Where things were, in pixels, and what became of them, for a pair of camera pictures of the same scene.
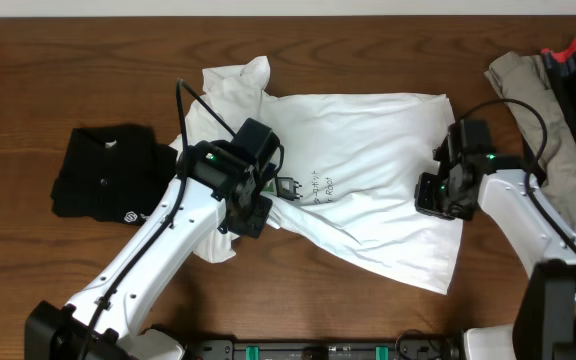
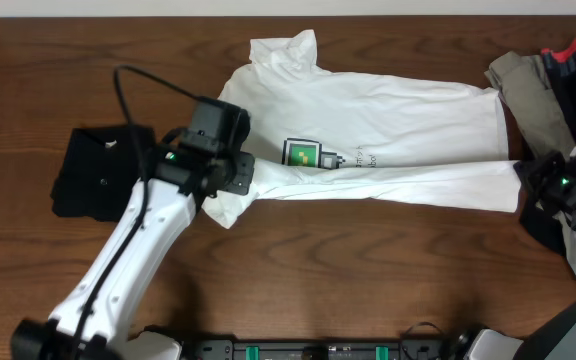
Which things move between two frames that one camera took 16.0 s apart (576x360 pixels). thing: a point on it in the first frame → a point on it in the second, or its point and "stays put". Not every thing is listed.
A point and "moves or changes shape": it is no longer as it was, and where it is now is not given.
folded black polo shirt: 112,173 stays put
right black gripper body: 437,197 → 548,180
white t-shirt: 344,169 moves or changes shape
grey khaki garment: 523,80 stays put
